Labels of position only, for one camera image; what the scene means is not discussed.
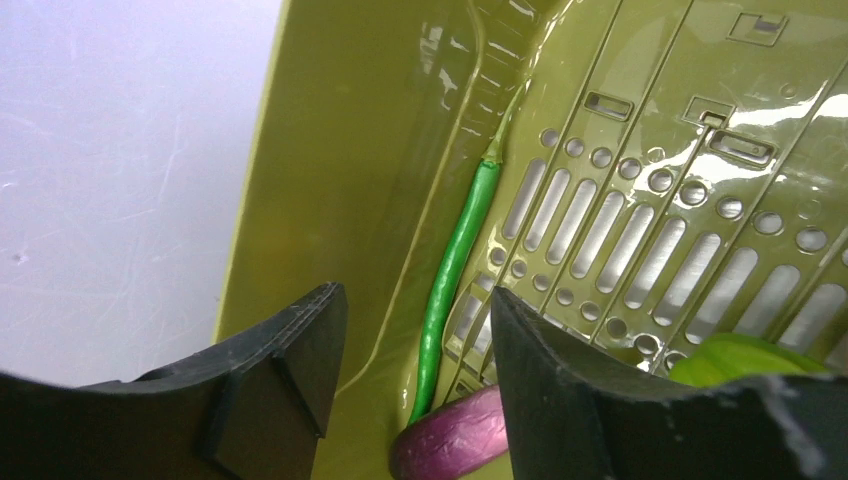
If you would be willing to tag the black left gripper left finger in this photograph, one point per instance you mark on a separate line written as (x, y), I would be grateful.
(253, 406)

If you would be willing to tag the olive green plastic bin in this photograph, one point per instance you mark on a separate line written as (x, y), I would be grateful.
(672, 170)

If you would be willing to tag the purple eggplant toy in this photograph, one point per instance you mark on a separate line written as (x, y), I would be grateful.
(456, 439)

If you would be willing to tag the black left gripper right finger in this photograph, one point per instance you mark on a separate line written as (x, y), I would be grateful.
(574, 412)

